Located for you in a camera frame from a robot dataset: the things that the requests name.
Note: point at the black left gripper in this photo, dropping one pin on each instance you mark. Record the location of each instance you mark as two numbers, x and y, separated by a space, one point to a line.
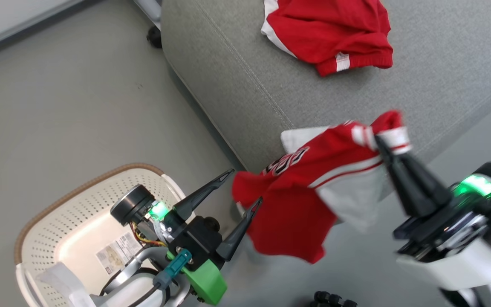
196 241

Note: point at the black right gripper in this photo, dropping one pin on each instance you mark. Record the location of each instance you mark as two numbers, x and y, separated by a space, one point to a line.
454 221

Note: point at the red white sports jersey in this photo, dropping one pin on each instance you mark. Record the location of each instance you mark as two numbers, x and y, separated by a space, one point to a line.
292 204

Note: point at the red shorts with white trim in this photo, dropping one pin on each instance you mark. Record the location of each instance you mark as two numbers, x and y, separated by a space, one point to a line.
330 30

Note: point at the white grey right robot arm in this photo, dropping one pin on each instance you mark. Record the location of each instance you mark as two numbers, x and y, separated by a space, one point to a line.
463 268

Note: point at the grey fabric sofa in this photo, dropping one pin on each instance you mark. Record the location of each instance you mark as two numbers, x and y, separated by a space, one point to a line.
228 85

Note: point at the paper label sticker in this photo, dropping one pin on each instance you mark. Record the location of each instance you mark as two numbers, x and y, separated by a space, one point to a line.
117 252

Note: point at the white perforated laundry basket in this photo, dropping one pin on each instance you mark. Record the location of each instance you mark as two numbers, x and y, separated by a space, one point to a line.
75 221

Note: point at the black caster wheel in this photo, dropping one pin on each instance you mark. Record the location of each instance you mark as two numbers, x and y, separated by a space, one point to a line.
154 37

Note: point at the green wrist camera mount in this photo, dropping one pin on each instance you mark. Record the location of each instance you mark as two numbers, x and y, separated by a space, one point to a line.
205 279

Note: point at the grey partition frame leg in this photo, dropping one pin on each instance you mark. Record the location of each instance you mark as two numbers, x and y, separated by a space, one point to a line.
149 9

